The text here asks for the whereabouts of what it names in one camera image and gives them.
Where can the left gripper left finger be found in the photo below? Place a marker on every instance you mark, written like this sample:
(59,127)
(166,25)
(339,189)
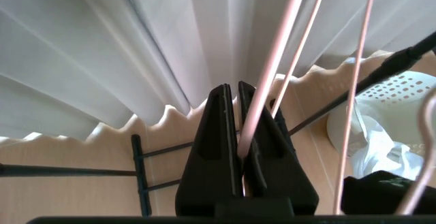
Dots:
(204,183)

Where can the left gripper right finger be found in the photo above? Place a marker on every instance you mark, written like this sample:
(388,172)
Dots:
(282,183)

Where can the pink clothes hanger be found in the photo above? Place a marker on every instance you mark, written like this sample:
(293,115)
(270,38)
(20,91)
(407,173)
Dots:
(350,132)
(273,64)

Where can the white garment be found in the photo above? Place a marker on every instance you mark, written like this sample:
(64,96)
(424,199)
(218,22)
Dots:
(378,142)

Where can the black clothes rack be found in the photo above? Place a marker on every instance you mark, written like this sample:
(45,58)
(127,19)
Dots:
(138,166)

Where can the silver curtain wand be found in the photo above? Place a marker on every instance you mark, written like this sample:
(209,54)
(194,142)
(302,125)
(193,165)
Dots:
(143,19)

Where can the white laundry basket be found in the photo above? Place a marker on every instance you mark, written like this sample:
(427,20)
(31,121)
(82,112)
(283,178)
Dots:
(337,132)

